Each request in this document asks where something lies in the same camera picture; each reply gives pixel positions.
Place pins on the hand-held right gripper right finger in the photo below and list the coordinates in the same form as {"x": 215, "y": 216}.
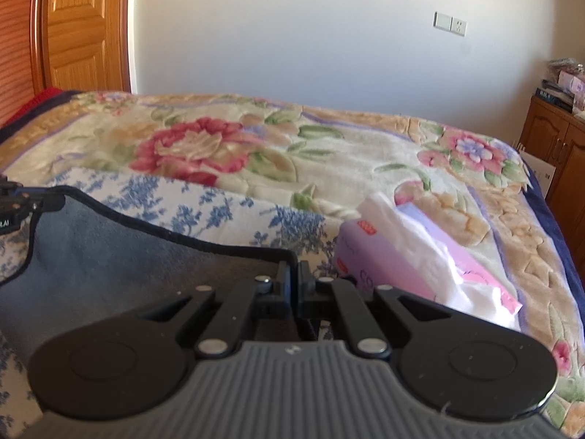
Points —
{"x": 305, "y": 292}

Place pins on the orange ribbed panel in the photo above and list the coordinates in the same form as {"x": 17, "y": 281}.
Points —
{"x": 16, "y": 41}

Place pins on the dark book stack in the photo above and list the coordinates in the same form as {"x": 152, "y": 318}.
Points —
{"x": 555, "y": 96}

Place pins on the wooden door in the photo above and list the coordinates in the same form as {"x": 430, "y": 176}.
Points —
{"x": 82, "y": 27}

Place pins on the white wall outlet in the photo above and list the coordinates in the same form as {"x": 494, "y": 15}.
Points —
{"x": 459, "y": 26}

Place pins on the white cardboard box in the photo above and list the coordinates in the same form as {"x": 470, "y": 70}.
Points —
{"x": 539, "y": 171}

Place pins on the clear plastic bag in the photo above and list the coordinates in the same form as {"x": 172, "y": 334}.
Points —
{"x": 564, "y": 65}

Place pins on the floral plush blanket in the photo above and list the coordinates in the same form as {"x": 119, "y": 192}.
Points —
{"x": 342, "y": 160}

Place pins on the pink printed packet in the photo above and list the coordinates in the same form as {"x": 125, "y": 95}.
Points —
{"x": 573, "y": 86}

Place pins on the red cloth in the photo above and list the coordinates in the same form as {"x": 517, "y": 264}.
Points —
{"x": 43, "y": 96}

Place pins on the purple tissue pack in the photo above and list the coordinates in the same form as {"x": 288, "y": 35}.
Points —
{"x": 393, "y": 256}

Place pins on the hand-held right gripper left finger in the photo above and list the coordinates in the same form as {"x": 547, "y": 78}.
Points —
{"x": 285, "y": 283}

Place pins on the wooden cabinet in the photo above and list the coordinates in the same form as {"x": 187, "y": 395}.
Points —
{"x": 548, "y": 137}

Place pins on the white blue floral cloth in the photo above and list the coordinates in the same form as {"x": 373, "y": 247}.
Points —
{"x": 183, "y": 206}

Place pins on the grey towel with dark edging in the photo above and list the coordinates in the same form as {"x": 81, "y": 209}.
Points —
{"x": 114, "y": 256}

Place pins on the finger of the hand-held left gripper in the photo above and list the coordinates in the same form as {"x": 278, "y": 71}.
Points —
{"x": 41, "y": 201}

